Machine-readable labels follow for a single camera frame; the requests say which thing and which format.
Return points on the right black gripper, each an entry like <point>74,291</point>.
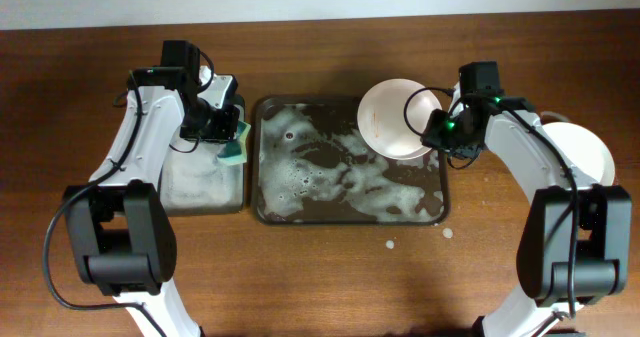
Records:
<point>439,134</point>

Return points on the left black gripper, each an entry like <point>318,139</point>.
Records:
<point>220,128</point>

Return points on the green yellow sponge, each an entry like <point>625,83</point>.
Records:
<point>235,152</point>

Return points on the pink-white plate with stain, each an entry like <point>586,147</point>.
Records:
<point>384,125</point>

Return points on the cream plate with stain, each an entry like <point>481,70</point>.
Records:
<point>585,149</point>

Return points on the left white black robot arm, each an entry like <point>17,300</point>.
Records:
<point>121,236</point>

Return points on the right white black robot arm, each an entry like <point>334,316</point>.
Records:
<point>574,249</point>

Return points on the small soapy black tray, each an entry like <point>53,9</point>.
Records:
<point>194,182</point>

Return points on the large dark foamy tray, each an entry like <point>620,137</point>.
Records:
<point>311,166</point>

